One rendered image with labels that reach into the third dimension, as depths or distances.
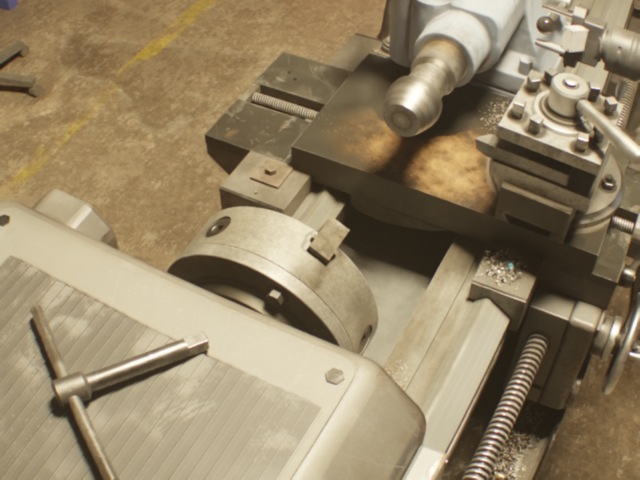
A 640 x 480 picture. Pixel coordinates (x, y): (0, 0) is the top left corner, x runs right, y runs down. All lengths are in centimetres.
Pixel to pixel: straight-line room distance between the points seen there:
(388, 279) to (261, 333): 86
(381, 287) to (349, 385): 87
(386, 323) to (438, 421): 30
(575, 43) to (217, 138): 68
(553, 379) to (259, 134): 71
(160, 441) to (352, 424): 15
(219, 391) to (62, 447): 14
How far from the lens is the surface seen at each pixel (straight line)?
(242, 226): 98
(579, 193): 128
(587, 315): 148
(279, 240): 96
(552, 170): 128
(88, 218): 91
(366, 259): 160
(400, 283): 157
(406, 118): 130
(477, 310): 138
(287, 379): 70
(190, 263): 100
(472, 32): 145
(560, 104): 126
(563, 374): 158
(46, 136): 314
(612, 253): 148
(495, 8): 148
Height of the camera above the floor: 192
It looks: 45 degrees down
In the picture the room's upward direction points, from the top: 1 degrees clockwise
